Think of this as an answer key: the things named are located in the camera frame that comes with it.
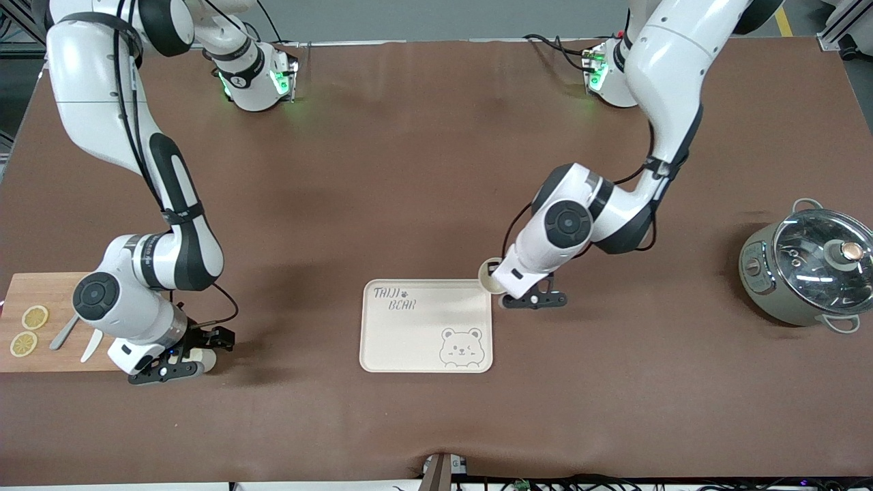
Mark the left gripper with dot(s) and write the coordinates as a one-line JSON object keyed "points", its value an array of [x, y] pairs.
{"points": [[492, 265]]}

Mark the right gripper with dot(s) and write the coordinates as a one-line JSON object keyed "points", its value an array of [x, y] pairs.
{"points": [[202, 336]]}

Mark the white IKEA cup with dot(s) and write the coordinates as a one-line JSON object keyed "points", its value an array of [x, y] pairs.
{"points": [[485, 276], [203, 360]]}

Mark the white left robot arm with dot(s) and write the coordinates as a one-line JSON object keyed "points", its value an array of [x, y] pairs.
{"points": [[668, 68]]}

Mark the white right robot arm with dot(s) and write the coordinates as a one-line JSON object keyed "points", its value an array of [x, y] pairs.
{"points": [[89, 102]]}

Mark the cream tray with bear print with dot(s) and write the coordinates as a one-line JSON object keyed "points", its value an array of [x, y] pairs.
{"points": [[409, 334]]}

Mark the white plastic knife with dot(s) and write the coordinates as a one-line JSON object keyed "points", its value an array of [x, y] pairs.
{"points": [[91, 346]]}

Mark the wooden cutting board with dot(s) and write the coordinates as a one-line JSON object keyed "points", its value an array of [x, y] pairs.
{"points": [[41, 290]]}

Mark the yellow lemon slice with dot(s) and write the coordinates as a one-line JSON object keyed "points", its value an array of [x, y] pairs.
{"points": [[35, 317], [24, 344]]}

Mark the grey-green electric pot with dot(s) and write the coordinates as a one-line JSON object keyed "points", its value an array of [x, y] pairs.
{"points": [[757, 286]]}

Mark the glass pot lid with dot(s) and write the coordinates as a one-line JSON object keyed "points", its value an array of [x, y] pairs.
{"points": [[818, 273]]}

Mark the grey metal bracket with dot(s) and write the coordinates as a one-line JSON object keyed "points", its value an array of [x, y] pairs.
{"points": [[443, 474]]}

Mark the dark metal frame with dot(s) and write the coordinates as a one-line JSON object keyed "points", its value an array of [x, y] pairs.
{"points": [[24, 24]]}

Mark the silver aluminium frame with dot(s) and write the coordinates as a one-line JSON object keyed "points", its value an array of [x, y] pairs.
{"points": [[842, 24]]}

